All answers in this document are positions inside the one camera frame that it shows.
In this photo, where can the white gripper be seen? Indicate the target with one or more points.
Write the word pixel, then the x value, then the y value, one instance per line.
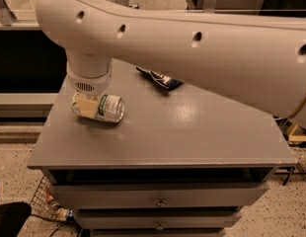
pixel 89 83

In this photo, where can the white green 7up can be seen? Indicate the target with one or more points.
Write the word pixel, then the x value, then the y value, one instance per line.
pixel 110 108

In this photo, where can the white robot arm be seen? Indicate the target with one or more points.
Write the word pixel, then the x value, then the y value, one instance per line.
pixel 255 60

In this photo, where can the dark blue chip bag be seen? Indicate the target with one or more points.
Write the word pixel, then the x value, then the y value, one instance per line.
pixel 162 80

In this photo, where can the grey drawer cabinet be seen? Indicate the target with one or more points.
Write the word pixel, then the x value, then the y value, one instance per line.
pixel 180 164

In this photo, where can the black chair corner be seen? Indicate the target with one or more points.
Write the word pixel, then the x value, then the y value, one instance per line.
pixel 13 216

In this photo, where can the wire mesh basket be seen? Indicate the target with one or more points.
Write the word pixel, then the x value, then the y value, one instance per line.
pixel 44 206

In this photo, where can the yellow stand frame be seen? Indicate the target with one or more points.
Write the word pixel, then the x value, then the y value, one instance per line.
pixel 296 133

